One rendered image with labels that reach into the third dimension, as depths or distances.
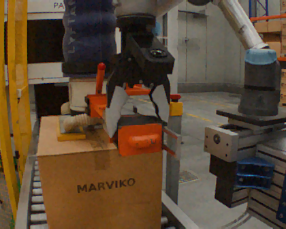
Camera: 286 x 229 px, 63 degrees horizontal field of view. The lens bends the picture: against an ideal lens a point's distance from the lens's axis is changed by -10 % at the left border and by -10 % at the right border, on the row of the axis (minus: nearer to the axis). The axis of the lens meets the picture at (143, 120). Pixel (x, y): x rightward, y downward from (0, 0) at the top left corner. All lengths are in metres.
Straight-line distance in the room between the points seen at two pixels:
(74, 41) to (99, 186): 0.51
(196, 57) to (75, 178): 11.11
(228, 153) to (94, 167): 0.42
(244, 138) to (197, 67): 10.95
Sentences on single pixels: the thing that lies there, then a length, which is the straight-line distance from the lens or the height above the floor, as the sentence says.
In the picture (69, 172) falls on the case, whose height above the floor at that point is 0.89.
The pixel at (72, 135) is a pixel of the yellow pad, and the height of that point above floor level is 0.97.
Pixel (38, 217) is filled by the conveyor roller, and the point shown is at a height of 0.55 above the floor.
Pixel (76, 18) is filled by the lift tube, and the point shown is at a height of 1.37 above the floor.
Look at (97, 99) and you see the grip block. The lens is 0.75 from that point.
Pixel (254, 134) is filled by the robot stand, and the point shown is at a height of 0.98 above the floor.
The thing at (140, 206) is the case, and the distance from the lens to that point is 0.91.
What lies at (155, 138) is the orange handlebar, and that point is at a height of 1.08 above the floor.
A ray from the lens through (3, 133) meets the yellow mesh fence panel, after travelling 1.47.
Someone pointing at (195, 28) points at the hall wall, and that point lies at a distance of 11.80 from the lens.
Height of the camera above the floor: 1.20
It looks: 12 degrees down
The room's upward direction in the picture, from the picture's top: straight up
